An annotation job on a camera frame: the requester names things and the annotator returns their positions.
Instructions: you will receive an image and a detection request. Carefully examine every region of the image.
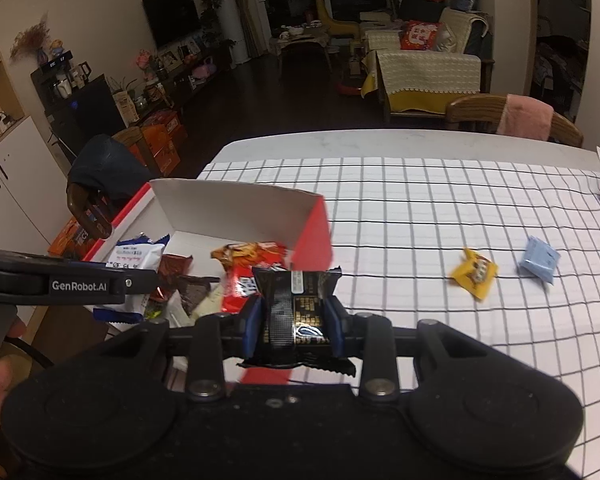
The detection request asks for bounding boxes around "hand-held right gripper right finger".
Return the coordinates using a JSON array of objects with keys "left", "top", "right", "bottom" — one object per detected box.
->
[{"left": 325, "top": 296, "right": 473, "bottom": 402}]

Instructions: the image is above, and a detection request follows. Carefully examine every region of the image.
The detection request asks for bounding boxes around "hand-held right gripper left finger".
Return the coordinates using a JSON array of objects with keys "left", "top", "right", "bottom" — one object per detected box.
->
[{"left": 112, "top": 297, "right": 263, "bottom": 402}]

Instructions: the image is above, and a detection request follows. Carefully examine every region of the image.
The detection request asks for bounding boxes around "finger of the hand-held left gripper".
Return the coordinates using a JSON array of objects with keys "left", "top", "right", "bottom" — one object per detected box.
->
[
  {"left": 94, "top": 308, "right": 146, "bottom": 322},
  {"left": 0, "top": 249, "right": 158, "bottom": 306}
]

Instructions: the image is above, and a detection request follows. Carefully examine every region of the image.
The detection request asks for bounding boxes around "white blue snack packet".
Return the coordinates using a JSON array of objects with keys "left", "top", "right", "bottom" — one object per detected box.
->
[{"left": 94, "top": 233, "right": 171, "bottom": 323}]

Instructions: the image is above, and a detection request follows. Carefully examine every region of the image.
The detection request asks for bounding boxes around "red snack packet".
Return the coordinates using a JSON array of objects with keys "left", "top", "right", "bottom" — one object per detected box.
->
[{"left": 211, "top": 241, "right": 289, "bottom": 313}]

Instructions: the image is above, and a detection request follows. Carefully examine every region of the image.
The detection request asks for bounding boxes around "black snack packet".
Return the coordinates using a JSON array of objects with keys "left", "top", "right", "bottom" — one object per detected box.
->
[{"left": 236, "top": 266, "right": 357, "bottom": 377}]

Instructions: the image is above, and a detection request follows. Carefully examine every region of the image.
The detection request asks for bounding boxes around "brown foil snack packet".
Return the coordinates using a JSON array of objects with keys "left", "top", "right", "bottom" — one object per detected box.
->
[{"left": 152, "top": 254, "right": 194, "bottom": 303}]

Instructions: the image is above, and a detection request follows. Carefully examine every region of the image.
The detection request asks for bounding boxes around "dark brown chocolate candy packet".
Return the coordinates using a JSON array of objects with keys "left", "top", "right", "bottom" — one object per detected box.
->
[{"left": 176, "top": 275, "right": 222, "bottom": 318}]

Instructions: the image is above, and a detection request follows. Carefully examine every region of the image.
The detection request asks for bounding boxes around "red cardboard box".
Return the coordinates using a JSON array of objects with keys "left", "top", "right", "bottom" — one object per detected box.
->
[{"left": 82, "top": 177, "right": 333, "bottom": 386}]

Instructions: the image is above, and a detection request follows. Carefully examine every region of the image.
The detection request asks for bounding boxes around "wooden chair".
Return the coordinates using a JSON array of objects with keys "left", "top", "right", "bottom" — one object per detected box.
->
[
  {"left": 445, "top": 94, "right": 584, "bottom": 148},
  {"left": 66, "top": 127, "right": 161, "bottom": 241}
]

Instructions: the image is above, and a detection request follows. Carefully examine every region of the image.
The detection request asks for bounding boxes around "dark cloth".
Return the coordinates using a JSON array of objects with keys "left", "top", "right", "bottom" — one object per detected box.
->
[{"left": 69, "top": 134, "right": 153, "bottom": 201}]

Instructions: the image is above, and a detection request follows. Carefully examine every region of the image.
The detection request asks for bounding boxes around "white cabinet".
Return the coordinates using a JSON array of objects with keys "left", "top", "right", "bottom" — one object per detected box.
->
[{"left": 0, "top": 115, "right": 71, "bottom": 256}]

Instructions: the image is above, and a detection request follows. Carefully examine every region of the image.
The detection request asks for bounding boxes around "orange carton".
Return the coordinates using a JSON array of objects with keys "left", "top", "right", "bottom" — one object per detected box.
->
[{"left": 140, "top": 110, "right": 188, "bottom": 173}]

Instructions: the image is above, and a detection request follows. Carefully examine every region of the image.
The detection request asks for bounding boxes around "yellow snack packet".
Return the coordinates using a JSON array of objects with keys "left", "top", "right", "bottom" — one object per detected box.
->
[{"left": 450, "top": 247, "right": 498, "bottom": 302}]

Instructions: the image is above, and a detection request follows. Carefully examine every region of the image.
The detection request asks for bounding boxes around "black cabinet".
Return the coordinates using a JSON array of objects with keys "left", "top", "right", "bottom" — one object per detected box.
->
[{"left": 30, "top": 60, "right": 126, "bottom": 161}]

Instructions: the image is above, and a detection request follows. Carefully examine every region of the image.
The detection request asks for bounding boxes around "light blue snack packet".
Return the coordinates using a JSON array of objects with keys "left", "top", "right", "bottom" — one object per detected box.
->
[{"left": 517, "top": 236, "right": 561, "bottom": 286}]

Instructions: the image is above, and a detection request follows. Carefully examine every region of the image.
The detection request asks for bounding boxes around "dried flower bunch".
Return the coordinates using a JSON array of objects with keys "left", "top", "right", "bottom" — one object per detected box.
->
[{"left": 10, "top": 15, "right": 51, "bottom": 63}]

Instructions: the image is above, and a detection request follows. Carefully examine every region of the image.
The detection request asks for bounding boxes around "sofa with cream cover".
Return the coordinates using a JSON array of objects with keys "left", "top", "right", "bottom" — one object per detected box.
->
[{"left": 360, "top": 0, "right": 493, "bottom": 116}]

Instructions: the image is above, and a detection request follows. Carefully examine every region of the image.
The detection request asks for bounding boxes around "black flat television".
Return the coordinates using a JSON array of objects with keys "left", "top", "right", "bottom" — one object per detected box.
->
[{"left": 143, "top": 0, "right": 201, "bottom": 48}]

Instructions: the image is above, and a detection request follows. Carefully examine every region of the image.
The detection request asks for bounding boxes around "pink towel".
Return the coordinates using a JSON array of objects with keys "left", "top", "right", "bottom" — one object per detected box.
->
[{"left": 496, "top": 94, "right": 554, "bottom": 142}]

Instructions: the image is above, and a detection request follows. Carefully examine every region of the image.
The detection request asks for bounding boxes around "white tower air conditioner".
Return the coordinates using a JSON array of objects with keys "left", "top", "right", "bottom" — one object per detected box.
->
[{"left": 207, "top": 0, "right": 248, "bottom": 66}]

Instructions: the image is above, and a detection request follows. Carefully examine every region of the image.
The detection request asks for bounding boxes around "coffee table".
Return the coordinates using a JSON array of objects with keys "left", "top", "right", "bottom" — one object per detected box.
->
[{"left": 275, "top": 25, "right": 331, "bottom": 68}]

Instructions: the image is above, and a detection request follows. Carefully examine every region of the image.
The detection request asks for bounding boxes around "red printed cushion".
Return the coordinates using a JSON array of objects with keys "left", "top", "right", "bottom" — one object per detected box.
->
[{"left": 400, "top": 20, "right": 443, "bottom": 52}]

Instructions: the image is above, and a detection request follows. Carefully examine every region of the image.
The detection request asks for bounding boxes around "yellow giraffe toy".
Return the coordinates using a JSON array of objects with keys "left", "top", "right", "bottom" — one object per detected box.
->
[{"left": 305, "top": 0, "right": 366, "bottom": 38}]

